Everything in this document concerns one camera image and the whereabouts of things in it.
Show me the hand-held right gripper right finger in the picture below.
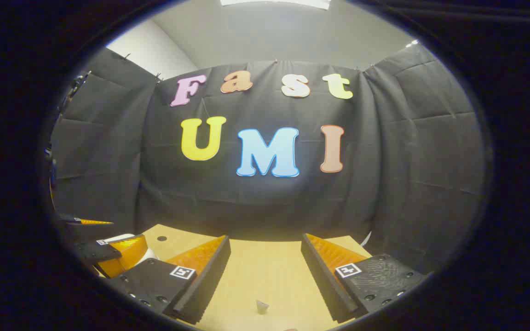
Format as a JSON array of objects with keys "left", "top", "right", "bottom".
[{"left": 300, "top": 233, "right": 427, "bottom": 324}]

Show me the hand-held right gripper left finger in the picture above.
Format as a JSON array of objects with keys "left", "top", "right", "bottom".
[{"left": 108, "top": 235, "right": 231, "bottom": 325}]

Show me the white suitcase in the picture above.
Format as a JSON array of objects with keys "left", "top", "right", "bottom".
[{"left": 107, "top": 233, "right": 159, "bottom": 263}]

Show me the ceiling light panel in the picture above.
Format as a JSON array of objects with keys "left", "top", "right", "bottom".
[{"left": 220, "top": 0, "right": 331, "bottom": 10}]

